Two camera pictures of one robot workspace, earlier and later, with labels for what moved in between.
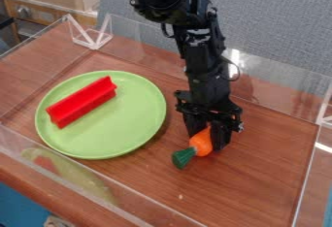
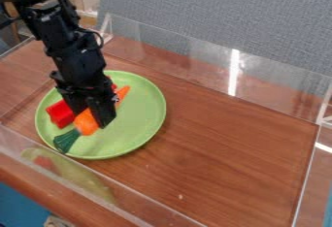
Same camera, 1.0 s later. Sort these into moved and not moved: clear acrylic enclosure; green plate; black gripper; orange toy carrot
Moved: black gripper; orange toy carrot
Not moved: clear acrylic enclosure; green plate
